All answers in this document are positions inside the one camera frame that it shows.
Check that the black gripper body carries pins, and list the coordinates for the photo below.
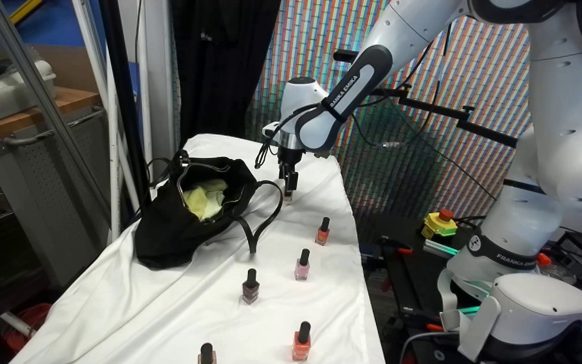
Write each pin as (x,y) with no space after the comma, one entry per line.
(291,162)

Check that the red-orange nail polish bottle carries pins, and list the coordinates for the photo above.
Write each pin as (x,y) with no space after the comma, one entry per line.
(302,346)
(321,235)

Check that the pink nail polish bottle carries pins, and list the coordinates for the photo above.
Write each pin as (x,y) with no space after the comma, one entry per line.
(302,270)

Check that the dark brown nail polish bottle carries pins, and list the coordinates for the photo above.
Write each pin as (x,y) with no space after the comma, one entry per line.
(252,292)

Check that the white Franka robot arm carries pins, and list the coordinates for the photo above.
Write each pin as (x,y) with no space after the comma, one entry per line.
(575,134)

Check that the yellow cloth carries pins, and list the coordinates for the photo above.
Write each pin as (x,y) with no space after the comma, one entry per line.
(202,204)

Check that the black curtain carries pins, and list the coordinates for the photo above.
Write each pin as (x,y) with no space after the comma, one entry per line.
(222,67)

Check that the striped patterned screen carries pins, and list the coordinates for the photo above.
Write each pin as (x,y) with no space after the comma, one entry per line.
(304,42)

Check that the yellow emergency stop button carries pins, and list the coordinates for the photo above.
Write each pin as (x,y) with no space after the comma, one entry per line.
(440,226)

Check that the teal box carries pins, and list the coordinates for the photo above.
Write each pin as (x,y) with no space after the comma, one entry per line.
(444,247)

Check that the white tablecloth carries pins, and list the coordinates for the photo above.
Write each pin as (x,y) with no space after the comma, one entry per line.
(171,305)

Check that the white vertical pipe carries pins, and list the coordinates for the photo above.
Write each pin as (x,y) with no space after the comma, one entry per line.
(112,175)

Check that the black vertical pole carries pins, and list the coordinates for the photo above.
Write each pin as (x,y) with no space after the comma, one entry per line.
(123,102)

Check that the grey cabinet with wooden top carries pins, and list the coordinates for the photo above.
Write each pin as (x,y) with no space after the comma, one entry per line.
(35,204)

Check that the red bucket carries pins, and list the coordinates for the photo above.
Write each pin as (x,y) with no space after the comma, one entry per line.
(30,320)

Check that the white plastic tub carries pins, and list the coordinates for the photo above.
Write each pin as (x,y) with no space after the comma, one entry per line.
(8,95)

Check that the aluminium frame post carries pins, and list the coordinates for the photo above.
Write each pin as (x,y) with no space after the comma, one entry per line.
(44,102)

